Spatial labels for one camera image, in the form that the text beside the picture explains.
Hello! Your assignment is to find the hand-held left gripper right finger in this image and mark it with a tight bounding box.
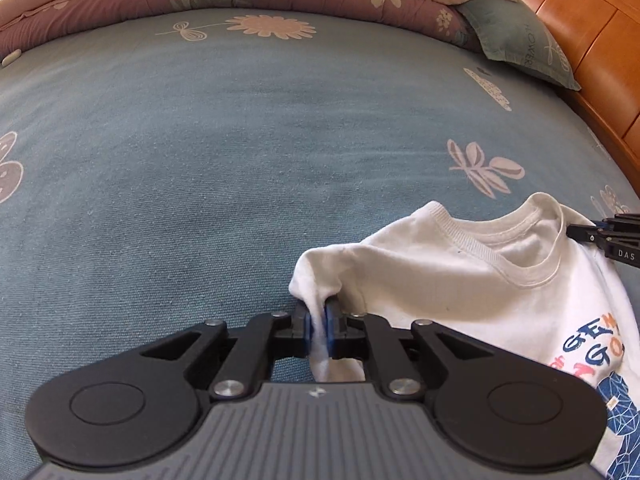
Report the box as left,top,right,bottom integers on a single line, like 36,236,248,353
324,299,488,403

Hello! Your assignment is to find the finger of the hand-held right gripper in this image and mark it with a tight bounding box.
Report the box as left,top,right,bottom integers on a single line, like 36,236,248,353
566,223,608,245
592,213,640,235

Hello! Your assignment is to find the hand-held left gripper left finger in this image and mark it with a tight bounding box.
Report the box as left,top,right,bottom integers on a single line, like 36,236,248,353
140,300,313,403

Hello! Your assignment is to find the white printed long-sleeve shirt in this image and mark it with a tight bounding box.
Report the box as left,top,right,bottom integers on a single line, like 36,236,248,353
289,201,640,480

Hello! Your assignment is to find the wooden headboard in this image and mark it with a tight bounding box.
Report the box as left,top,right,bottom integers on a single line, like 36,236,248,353
510,0,640,196

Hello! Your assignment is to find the teal pillow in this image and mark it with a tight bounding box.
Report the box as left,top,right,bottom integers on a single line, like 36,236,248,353
455,0,583,92

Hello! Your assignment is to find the blue floral bed sheet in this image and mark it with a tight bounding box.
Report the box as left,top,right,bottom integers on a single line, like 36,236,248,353
0,7,640,461

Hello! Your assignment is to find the pink floral quilt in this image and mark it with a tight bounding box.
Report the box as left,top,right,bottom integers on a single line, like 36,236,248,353
0,0,526,61

